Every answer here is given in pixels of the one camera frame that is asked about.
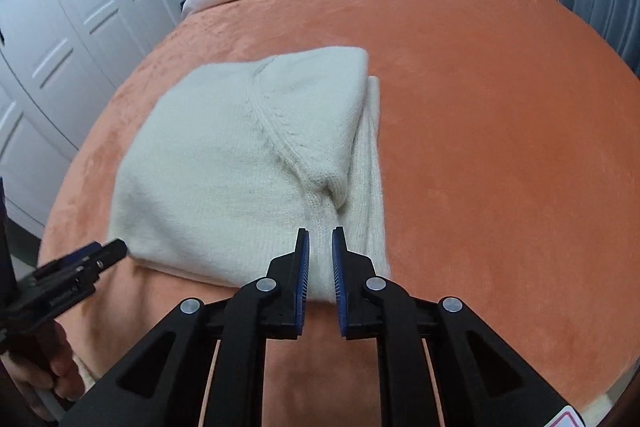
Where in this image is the cream knitted sweater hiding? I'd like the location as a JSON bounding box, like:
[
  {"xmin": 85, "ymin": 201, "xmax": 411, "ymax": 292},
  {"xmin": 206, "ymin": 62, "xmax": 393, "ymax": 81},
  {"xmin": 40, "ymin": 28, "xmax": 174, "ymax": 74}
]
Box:
[{"xmin": 107, "ymin": 46, "xmax": 390, "ymax": 301}]

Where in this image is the white wardrobe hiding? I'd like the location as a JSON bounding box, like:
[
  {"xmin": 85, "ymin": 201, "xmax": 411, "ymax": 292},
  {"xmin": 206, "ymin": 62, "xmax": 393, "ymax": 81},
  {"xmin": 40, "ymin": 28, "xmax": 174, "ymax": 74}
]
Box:
[{"xmin": 1, "ymin": 0, "xmax": 186, "ymax": 236}]

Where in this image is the orange plush bed blanket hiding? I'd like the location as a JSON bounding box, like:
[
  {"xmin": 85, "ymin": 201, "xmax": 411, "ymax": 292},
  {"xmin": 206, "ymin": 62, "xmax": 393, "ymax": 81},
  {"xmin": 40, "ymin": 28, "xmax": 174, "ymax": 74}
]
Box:
[{"xmin": 39, "ymin": 0, "xmax": 639, "ymax": 412}]

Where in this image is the left hand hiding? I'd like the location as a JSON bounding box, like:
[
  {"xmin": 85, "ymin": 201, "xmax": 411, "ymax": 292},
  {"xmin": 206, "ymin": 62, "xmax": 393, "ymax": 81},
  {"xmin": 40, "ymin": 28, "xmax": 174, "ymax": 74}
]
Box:
[{"xmin": 1, "ymin": 322, "xmax": 86, "ymax": 421}]

